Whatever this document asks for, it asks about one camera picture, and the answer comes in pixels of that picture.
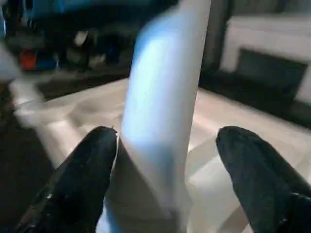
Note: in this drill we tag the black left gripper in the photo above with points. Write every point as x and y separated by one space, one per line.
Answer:
73 48

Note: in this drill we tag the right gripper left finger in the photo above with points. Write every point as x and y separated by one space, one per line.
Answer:
73 189

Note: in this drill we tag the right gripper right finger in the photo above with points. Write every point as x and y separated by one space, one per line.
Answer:
267 189

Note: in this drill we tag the white plastic table top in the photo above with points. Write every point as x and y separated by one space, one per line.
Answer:
243 121

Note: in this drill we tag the black table mat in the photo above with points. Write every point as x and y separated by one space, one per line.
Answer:
243 94

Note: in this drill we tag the grey pleated curtain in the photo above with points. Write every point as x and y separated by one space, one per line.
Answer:
218 36

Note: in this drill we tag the white sideboard cabinet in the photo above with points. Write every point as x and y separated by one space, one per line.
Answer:
267 31

